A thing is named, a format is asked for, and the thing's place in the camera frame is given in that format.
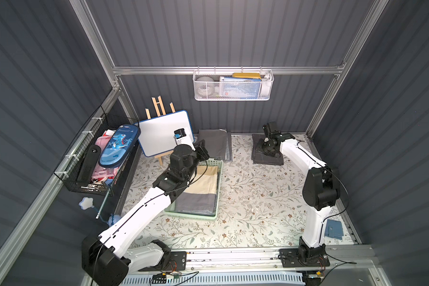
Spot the dark grey checked pillowcase back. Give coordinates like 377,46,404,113
251,133,284,166

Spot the beige and grey pillowcase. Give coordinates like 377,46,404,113
174,166,218,216

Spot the mint green plastic basket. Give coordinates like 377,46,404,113
163,158,223,220

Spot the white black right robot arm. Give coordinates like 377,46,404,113
259,122,340,263

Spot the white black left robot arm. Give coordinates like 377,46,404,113
82,129,210,286

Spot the plain grey folded pillowcase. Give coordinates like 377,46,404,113
197,129,232,162

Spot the blue packet in mesh basket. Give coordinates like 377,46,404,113
219,76,262,100

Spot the yellow item in mesh basket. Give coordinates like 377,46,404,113
232,72,262,80

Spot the white mesh hanging basket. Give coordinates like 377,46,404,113
193,70,275,101

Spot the white board on easel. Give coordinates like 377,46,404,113
138,110,195,157

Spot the blue shark pencil case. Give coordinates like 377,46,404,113
98,123,141,169

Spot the floral table mat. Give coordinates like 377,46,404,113
132,134,309,249

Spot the white tape roll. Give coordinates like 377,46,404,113
194,76,215,97

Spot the light blue round object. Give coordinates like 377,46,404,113
107,214,121,227

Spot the white flower-shaped hook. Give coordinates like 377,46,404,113
79,197,94,210

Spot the small blue cloth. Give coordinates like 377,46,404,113
324,219,344,240

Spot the pink item in wire basket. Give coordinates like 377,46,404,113
91,130,119,184

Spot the black wire wall basket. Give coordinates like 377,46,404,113
55,112,140,197

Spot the black object in wire basket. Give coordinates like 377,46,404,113
76,145,101,185

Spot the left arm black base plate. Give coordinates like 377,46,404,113
163,251,188,272

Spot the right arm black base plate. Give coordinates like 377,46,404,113
278,248,330,269

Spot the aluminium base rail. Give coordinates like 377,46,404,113
89,245,376,273

